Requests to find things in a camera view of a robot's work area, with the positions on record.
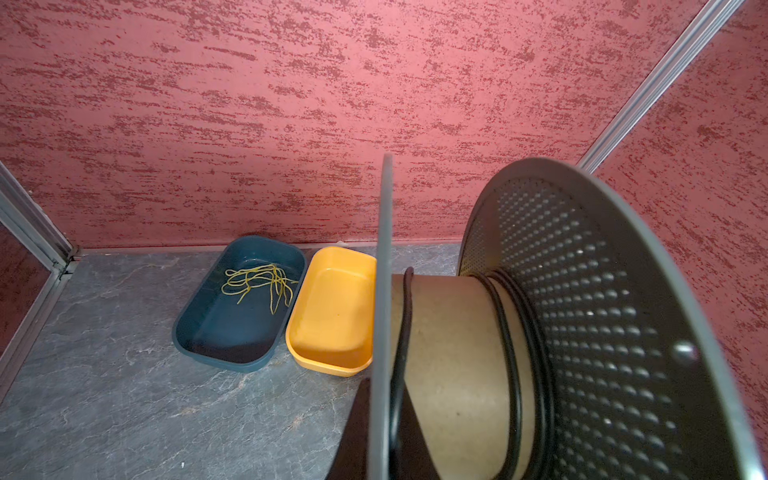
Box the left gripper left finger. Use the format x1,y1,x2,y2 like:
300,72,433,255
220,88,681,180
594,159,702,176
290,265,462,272
326,378,371,480

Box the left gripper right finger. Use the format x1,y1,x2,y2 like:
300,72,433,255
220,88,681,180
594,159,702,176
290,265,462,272
398,395,439,479

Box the grey cable spool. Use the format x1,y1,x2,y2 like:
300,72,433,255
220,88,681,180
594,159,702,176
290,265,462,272
366,158,765,479

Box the black cable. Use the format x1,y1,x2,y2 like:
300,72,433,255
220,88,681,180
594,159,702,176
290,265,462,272
388,266,556,480

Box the left aluminium corner post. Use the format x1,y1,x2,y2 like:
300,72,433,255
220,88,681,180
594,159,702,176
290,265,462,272
1,167,77,397

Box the teal plastic bin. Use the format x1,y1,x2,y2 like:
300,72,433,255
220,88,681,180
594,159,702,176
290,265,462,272
171,236,308,373

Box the yellow thin cable bundle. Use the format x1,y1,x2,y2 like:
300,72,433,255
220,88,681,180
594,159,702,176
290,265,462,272
220,262,300,316

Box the right aluminium corner post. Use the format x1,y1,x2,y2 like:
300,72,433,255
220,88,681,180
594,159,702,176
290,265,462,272
577,0,744,174

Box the yellow plastic bin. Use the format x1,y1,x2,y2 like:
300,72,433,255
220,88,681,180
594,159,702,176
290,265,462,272
285,246,377,377

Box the aluminium corner post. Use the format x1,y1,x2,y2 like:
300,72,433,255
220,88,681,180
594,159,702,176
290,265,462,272
1,167,77,397
577,0,744,174

